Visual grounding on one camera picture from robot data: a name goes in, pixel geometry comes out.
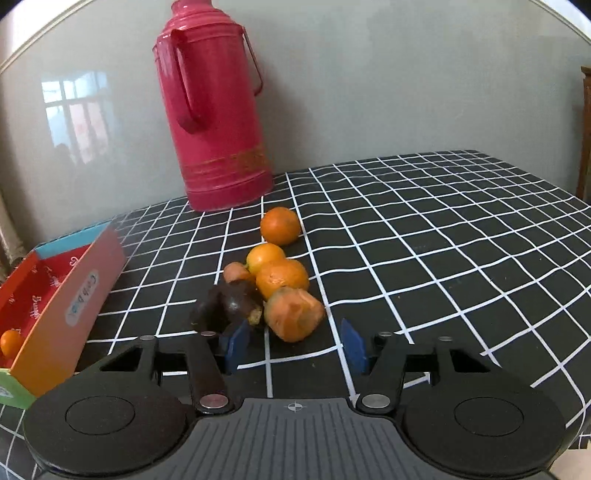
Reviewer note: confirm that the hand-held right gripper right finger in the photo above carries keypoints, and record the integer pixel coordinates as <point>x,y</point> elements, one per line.
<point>353,346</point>

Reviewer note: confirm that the black checked tablecloth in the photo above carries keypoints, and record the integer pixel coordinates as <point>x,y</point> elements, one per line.
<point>461,230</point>

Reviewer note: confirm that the beige curtain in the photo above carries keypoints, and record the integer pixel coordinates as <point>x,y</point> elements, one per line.
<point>10,235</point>

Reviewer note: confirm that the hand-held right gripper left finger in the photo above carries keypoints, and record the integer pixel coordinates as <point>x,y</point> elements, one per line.
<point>236,344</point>

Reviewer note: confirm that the red thermos flask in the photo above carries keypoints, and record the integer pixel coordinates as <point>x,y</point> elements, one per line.
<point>217,115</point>

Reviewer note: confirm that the small mandarin orange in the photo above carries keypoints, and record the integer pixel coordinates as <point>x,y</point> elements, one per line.
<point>236,272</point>

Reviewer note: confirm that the brown wooden furniture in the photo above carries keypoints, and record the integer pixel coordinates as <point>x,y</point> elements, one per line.
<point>585,138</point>

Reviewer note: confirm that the wrinkled mandarin orange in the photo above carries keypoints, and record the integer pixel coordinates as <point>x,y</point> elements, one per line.
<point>294,314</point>

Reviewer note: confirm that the colourful cardboard box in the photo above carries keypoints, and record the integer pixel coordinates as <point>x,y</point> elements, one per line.
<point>60,314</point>

